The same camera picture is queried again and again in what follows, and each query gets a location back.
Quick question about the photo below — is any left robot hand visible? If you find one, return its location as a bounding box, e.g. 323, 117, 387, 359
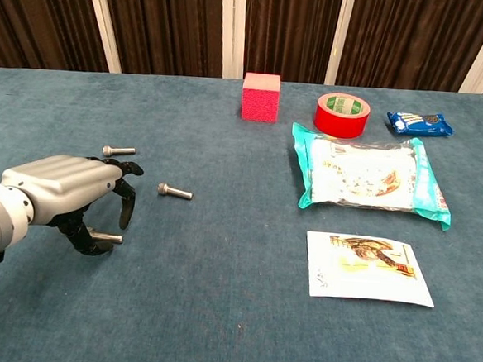
0, 150, 146, 261

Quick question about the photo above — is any silver bolt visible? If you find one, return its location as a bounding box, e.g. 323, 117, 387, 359
85, 226, 125, 245
102, 144, 138, 160
155, 182, 195, 202

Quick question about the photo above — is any teal felt table cover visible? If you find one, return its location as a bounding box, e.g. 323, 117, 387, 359
0, 56, 483, 362

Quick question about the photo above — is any dark brown pleated curtain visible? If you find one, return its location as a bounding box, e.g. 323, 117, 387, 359
0, 0, 483, 103

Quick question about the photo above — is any pink red foam cube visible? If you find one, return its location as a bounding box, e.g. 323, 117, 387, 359
239, 71, 283, 124

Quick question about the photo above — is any red tape roll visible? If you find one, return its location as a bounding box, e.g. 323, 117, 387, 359
312, 91, 373, 141

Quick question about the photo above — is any teal white snack bag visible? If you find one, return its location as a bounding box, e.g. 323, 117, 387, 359
285, 121, 458, 233

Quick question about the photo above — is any white printed card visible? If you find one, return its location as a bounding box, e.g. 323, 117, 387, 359
301, 230, 441, 309

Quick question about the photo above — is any blue cookie packet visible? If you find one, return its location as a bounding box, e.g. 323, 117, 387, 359
384, 109, 457, 141

